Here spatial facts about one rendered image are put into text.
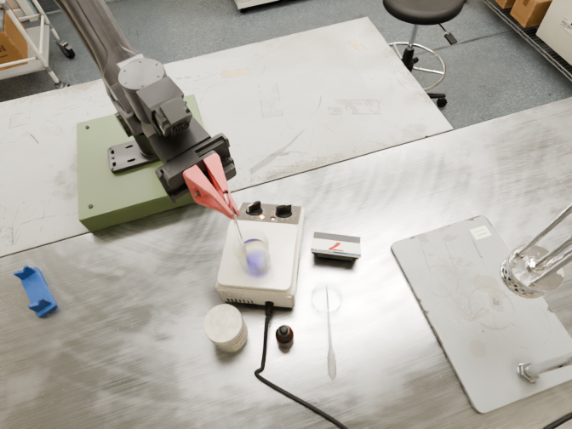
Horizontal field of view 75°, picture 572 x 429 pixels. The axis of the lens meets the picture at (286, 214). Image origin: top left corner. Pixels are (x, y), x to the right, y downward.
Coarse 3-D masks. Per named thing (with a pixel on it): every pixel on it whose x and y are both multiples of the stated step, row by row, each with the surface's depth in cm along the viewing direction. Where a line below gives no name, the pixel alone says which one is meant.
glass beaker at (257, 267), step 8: (248, 232) 56; (256, 232) 56; (264, 240) 57; (232, 248) 55; (264, 256) 55; (240, 264) 57; (248, 264) 55; (256, 264) 55; (264, 264) 56; (248, 272) 58; (256, 272) 57; (264, 272) 59
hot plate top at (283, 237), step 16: (240, 224) 65; (256, 224) 65; (272, 224) 64; (288, 224) 64; (272, 240) 63; (288, 240) 63; (224, 256) 62; (272, 256) 61; (288, 256) 61; (224, 272) 60; (240, 272) 60; (272, 272) 60; (288, 272) 60; (256, 288) 59; (272, 288) 58; (288, 288) 58
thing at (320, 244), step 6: (318, 240) 71; (324, 240) 71; (312, 246) 68; (318, 246) 68; (324, 246) 69; (330, 246) 69; (336, 246) 69; (342, 246) 69; (348, 246) 69; (354, 246) 70; (348, 252) 67; (354, 252) 67
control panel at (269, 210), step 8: (240, 208) 72; (264, 208) 72; (272, 208) 72; (296, 208) 72; (240, 216) 69; (248, 216) 69; (256, 216) 69; (264, 216) 69; (296, 216) 69; (296, 224) 67
